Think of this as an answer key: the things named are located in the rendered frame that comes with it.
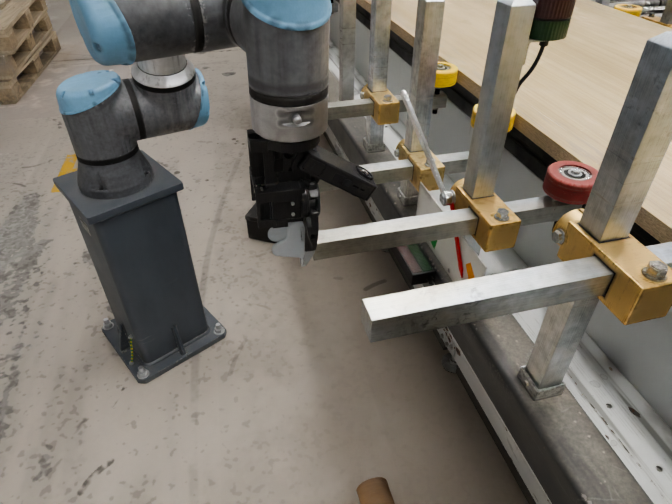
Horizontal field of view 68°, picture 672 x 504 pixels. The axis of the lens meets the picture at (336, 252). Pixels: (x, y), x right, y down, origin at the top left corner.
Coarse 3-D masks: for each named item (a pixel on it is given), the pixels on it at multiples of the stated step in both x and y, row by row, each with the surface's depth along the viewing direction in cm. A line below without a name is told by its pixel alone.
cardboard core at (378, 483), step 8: (368, 480) 123; (376, 480) 123; (384, 480) 125; (360, 488) 123; (368, 488) 122; (376, 488) 122; (384, 488) 122; (360, 496) 123; (368, 496) 121; (376, 496) 120; (384, 496) 120
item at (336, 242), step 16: (464, 208) 77; (512, 208) 77; (528, 208) 77; (544, 208) 77; (560, 208) 78; (576, 208) 79; (368, 224) 74; (384, 224) 74; (400, 224) 74; (416, 224) 74; (432, 224) 74; (448, 224) 74; (464, 224) 75; (528, 224) 79; (320, 240) 71; (336, 240) 71; (352, 240) 71; (368, 240) 72; (384, 240) 73; (400, 240) 74; (416, 240) 74; (432, 240) 75; (320, 256) 72; (336, 256) 72
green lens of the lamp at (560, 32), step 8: (536, 24) 62; (544, 24) 62; (552, 24) 62; (560, 24) 62; (568, 24) 63; (536, 32) 63; (544, 32) 63; (552, 32) 62; (560, 32) 63; (552, 40) 63
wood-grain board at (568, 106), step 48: (480, 0) 169; (576, 0) 169; (480, 48) 127; (528, 48) 127; (576, 48) 127; (624, 48) 127; (528, 96) 102; (576, 96) 102; (624, 96) 102; (576, 144) 85
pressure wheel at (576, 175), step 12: (552, 168) 77; (564, 168) 78; (576, 168) 76; (588, 168) 77; (552, 180) 76; (564, 180) 74; (576, 180) 74; (588, 180) 74; (552, 192) 76; (564, 192) 75; (576, 192) 74; (588, 192) 74; (576, 204) 75; (552, 228) 83
